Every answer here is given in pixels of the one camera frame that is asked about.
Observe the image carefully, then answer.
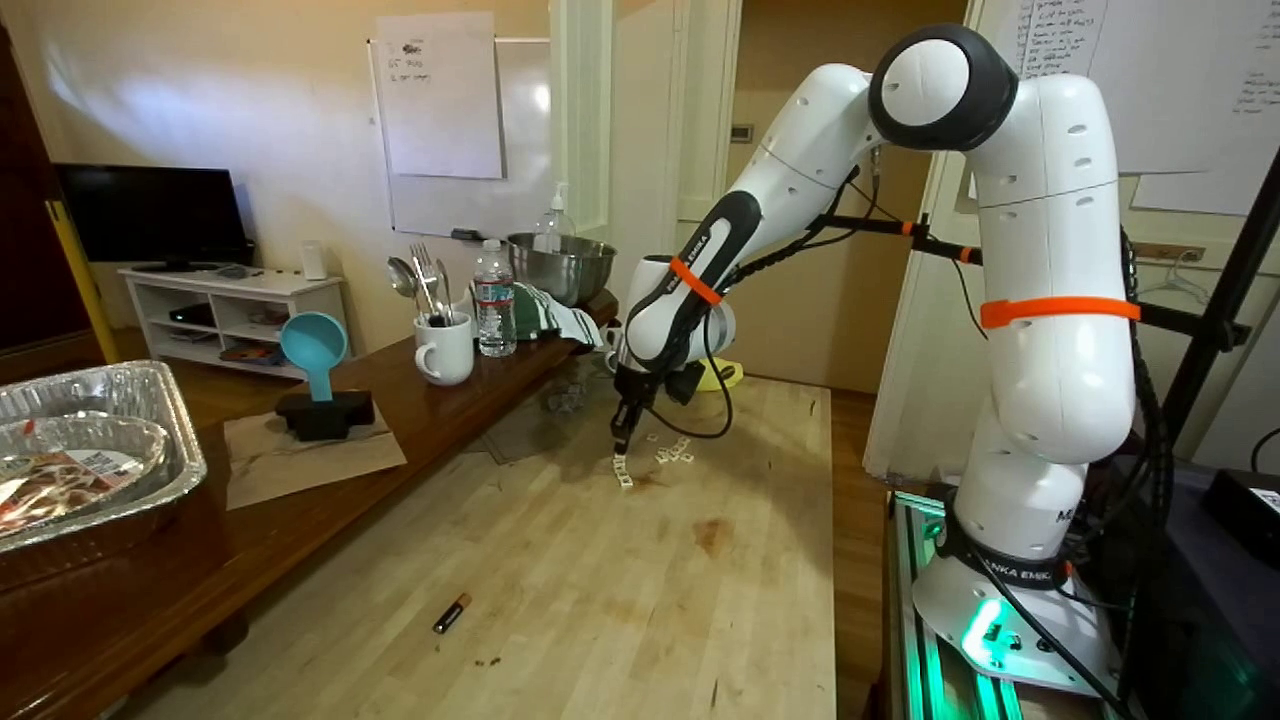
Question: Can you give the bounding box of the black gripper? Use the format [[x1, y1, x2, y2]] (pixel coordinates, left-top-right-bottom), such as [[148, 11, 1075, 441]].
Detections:
[[608, 369, 673, 460]]

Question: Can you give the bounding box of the green white cloth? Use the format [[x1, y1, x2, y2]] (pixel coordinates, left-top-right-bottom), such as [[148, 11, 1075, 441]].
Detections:
[[508, 278, 619, 359]]

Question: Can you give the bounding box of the metal mixing bowl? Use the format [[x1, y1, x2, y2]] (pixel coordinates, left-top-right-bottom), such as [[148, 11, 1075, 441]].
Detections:
[[503, 232, 619, 309]]

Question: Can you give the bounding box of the clear plastic water bottle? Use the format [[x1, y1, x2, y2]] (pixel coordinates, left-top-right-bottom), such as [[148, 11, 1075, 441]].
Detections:
[[469, 235, 520, 359]]

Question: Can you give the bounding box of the white ceramic mug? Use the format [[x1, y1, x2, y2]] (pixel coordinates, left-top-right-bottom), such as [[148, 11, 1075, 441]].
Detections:
[[410, 309, 480, 391]]

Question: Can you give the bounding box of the metal spoon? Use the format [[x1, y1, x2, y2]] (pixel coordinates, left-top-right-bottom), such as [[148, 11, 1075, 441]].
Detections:
[[416, 253, 455, 319], [383, 253, 433, 319]]

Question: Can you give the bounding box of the dark pencil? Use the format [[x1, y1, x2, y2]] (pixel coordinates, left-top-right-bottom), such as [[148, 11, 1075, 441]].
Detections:
[[427, 593, 475, 639]]

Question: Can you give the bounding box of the black block base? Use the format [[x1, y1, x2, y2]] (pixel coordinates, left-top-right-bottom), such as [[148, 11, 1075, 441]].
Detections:
[[273, 390, 381, 445]]

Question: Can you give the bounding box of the whiteboard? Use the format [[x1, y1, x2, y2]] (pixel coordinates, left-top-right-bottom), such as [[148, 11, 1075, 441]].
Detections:
[[364, 28, 558, 245]]

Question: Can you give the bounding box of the brown cardboard sheet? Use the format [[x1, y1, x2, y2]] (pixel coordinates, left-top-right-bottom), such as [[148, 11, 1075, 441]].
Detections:
[[221, 403, 410, 515]]

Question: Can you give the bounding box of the teal measuring cup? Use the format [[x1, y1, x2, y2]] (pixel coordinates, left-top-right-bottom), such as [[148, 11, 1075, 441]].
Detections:
[[274, 309, 354, 403]]

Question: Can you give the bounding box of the white door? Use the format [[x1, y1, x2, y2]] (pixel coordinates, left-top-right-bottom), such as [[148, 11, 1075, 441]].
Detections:
[[543, 0, 745, 274]]

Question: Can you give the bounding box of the white paper sheet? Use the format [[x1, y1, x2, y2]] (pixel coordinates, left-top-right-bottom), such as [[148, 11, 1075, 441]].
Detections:
[[370, 11, 508, 185]]

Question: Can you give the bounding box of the white shelf television stand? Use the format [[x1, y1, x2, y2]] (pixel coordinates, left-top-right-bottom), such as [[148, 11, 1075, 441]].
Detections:
[[118, 265, 353, 385]]

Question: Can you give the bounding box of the grey robot mounting plate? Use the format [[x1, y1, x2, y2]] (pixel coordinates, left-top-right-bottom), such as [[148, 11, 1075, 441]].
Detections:
[[911, 551, 1127, 703]]

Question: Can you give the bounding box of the aluminium foil tray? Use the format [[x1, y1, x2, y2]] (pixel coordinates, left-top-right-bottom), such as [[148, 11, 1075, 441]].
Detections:
[[0, 356, 213, 560]]

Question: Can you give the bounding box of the brown wooden side table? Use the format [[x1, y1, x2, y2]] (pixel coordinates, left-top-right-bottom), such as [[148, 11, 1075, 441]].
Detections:
[[0, 293, 624, 720]]

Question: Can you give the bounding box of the black flat screen television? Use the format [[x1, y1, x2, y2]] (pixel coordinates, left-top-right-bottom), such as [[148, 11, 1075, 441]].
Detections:
[[51, 162, 259, 274]]

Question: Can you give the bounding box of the yellow stick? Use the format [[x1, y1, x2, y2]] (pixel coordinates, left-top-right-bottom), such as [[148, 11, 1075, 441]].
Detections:
[[41, 195, 123, 369]]

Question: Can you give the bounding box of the red white plastic wrapper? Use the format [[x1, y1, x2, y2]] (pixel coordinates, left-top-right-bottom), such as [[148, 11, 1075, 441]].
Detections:
[[0, 416, 142, 521]]

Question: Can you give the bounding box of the black tripod pole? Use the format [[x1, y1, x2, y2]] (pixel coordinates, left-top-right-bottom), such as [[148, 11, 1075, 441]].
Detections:
[[1155, 144, 1280, 451]]

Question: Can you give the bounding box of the black equipment box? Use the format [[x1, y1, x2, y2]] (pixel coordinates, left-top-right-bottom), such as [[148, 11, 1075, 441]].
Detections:
[[1116, 465, 1280, 720]]

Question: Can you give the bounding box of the large handwritten paper sheet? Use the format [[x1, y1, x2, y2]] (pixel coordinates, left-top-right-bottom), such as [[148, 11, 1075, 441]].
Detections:
[[968, 0, 1280, 221]]

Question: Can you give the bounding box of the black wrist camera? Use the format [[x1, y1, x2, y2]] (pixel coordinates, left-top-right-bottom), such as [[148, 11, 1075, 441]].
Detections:
[[661, 359, 712, 407]]

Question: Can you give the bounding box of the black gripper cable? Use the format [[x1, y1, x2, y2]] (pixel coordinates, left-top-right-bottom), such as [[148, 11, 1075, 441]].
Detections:
[[634, 347, 740, 448]]

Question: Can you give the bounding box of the short orange arm strap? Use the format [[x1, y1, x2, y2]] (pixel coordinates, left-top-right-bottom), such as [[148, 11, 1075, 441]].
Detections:
[[669, 253, 729, 311]]

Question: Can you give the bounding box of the aluminium frame with green light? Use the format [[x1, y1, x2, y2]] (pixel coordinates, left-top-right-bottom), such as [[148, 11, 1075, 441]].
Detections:
[[874, 483, 1033, 720]]

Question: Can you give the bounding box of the long orange arm strap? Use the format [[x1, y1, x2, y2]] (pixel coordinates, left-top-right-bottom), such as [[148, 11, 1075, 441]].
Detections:
[[974, 293, 1147, 335]]

